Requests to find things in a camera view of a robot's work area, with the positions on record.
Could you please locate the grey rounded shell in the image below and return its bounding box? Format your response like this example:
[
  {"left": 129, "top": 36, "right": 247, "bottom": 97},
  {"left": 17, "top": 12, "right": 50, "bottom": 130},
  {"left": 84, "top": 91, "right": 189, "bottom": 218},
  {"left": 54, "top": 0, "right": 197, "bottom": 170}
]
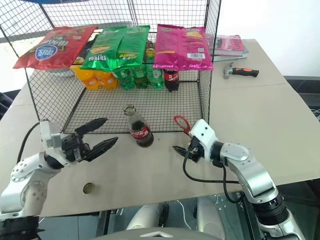
[
  {"left": 125, "top": 203, "right": 163, "bottom": 231},
  {"left": 195, "top": 197, "right": 227, "bottom": 235}
]

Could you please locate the black wire mesh rack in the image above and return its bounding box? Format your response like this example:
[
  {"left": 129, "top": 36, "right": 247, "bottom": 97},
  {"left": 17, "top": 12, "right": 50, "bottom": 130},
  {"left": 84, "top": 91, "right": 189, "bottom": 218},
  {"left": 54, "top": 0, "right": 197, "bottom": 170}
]
[{"left": 0, "top": 0, "right": 222, "bottom": 135}]

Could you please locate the plastic cola bottle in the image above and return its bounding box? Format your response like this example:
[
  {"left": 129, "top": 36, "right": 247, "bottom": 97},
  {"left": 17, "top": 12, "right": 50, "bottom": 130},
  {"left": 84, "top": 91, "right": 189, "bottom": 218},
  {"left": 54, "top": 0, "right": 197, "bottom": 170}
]
[{"left": 162, "top": 69, "right": 181, "bottom": 93}]

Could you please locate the orange soda plastic bottle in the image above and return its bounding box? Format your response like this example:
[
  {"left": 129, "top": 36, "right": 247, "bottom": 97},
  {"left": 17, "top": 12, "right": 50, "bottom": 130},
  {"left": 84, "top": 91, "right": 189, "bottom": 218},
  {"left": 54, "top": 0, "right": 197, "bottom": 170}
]
[
  {"left": 74, "top": 66, "right": 102, "bottom": 91},
  {"left": 98, "top": 71, "right": 119, "bottom": 90}
]

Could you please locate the thin white cable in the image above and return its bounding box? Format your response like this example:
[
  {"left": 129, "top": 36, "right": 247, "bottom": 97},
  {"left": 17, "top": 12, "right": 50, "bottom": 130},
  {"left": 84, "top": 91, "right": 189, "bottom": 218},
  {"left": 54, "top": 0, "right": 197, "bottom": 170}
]
[{"left": 174, "top": 199, "right": 192, "bottom": 230}]

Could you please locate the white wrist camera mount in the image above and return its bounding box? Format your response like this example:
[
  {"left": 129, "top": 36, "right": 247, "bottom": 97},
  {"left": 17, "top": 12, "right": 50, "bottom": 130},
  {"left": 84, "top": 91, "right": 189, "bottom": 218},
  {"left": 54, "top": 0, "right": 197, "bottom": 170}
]
[
  {"left": 39, "top": 120, "right": 63, "bottom": 154},
  {"left": 189, "top": 119, "right": 218, "bottom": 160}
]

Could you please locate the glass cola bottle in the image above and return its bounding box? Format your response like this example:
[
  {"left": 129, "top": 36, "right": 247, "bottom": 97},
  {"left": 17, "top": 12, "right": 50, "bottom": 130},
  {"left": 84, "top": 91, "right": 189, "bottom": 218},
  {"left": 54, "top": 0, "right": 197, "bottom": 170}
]
[{"left": 123, "top": 104, "right": 155, "bottom": 149}]

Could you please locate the grey curved body panel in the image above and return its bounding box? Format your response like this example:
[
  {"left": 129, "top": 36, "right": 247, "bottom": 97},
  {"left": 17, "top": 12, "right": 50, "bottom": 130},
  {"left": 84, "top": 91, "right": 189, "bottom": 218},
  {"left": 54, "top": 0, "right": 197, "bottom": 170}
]
[{"left": 91, "top": 228, "right": 226, "bottom": 240}]

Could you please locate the metal bottle cap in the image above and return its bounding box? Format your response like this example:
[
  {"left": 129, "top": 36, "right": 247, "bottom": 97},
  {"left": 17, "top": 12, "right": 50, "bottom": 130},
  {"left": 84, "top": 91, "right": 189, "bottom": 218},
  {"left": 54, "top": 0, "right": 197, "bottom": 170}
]
[{"left": 83, "top": 182, "right": 97, "bottom": 195}]

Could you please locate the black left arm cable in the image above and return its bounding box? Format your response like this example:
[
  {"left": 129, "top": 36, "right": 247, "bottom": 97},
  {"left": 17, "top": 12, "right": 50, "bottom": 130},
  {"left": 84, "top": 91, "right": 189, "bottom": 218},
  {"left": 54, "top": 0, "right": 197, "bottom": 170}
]
[{"left": 17, "top": 121, "right": 42, "bottom": 166}]

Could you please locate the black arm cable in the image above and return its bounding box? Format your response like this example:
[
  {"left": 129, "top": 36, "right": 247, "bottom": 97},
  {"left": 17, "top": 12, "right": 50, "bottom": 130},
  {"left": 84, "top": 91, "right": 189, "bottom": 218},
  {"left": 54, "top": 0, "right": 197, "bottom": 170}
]
[
  {"left": 17, "top": 121, "right": 42, "bottom": 166},
  {"left": 182, "top": 147, "right": 245, "bottom": 203}
]

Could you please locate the green soda plastic bottle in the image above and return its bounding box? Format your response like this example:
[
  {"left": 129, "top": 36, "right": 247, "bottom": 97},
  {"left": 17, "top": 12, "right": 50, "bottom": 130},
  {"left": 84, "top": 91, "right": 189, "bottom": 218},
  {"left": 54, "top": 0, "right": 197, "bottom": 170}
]
[
  {"left": 131, "top": 66, "right": 149, "bottom": 90},
  {"left": 113, "top": 67, "right": 135, "bottom": 90},
  {"left": 146, "top": 65, "right": 165, "bottom": 90}
]

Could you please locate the grey book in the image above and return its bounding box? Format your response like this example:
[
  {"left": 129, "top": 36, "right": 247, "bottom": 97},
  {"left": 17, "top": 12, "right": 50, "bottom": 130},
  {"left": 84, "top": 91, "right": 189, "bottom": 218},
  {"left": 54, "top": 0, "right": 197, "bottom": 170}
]
[{"left": 211, "top": 54, "right": 248, "bottom": 63}]

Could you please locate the pink cover book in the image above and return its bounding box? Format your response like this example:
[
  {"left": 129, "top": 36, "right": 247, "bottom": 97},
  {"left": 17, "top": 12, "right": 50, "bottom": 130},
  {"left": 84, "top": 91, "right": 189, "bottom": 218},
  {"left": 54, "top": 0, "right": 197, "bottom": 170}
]
[{"left": 214, "top": 34, "right": 250, "bottom": 58}]

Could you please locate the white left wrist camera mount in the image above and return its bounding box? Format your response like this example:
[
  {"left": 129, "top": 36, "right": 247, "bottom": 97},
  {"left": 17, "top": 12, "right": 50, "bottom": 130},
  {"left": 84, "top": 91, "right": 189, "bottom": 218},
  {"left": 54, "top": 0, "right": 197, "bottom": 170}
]
[{"left": 39, "top": 120, "right": 63, "bottom": 154}]

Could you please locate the red chips bag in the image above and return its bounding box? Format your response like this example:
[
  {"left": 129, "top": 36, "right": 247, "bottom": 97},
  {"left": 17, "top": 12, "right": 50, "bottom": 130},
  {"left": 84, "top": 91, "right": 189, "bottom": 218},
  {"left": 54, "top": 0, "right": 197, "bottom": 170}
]
[{"left": 12, "top": 24, "right": 99, "bottom": 70}]

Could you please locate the green chips bag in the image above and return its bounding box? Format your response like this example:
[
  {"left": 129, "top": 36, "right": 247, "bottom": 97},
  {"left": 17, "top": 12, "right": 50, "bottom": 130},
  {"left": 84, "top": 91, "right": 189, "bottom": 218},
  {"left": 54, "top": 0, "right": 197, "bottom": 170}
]
[
  {"left": 79, "top": 26, "right": 128, "bottom": 71},
  {"left": 109, "top": 25, "right": 151, "bottom": 69}
]

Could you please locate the hammer with black orange handle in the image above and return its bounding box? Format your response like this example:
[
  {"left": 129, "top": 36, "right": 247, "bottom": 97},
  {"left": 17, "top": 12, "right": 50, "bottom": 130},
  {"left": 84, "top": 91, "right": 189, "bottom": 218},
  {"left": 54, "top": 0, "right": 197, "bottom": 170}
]
[{"left": 223, "top": 62, "right": 260, "bottom": 80}]

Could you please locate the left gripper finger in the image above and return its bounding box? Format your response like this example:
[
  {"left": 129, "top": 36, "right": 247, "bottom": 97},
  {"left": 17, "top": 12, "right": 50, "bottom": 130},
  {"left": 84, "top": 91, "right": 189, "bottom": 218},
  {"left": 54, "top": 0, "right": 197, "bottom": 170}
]
[
  {"left": 74, "top": 117, "right": 109, "bottom": 138},
  {"left": 83, "top": 136, "right": 119, "bottom": 163}
]

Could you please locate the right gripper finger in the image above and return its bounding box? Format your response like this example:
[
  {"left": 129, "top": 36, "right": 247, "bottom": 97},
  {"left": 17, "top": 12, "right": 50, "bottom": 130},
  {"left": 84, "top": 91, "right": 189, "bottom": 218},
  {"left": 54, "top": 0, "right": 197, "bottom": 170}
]
[{"left": 172, "top": 145, "right": 190, "bottom": 158}]

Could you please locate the red bottle opener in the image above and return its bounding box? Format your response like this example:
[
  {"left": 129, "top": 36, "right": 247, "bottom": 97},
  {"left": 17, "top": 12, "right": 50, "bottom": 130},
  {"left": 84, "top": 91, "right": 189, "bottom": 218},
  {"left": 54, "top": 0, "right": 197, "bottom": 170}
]
[{"left": 174, "top": 114, "right": 195, "bottom": 139}]

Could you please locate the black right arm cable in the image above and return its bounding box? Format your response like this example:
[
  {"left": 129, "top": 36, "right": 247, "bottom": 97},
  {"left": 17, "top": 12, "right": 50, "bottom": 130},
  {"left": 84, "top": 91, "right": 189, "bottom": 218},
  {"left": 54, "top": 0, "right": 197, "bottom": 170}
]
[{"left": 182, "top": 147, "right": 245, "bottom": 203}]

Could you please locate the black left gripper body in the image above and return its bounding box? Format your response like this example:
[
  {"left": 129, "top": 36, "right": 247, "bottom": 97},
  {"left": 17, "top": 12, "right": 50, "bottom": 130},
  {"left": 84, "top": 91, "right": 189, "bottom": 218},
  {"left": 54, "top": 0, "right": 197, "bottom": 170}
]
[{"left": 59, "top": 133, "right": 91, "bottom": 163}]

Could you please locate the pink chips bag with barcode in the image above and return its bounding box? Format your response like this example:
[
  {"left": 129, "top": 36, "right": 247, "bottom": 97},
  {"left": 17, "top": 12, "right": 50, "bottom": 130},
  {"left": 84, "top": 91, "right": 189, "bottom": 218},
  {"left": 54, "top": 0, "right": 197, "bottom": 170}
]
[{"left": 174, "top": 26, "right": 215, "bottom": 71}]

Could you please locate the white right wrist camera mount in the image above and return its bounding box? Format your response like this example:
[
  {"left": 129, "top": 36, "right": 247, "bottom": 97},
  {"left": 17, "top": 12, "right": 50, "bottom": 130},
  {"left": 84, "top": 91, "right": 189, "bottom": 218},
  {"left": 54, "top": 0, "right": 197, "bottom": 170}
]
[{"left": 189, "top": 119, "right": 218, "bottom": 160}]

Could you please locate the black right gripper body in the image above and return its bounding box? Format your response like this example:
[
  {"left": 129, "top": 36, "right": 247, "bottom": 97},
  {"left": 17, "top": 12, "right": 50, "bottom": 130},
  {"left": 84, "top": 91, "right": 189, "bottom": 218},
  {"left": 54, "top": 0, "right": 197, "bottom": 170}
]
[{"left": 186, "top": 136, "right": 205, "bottom": 164}]

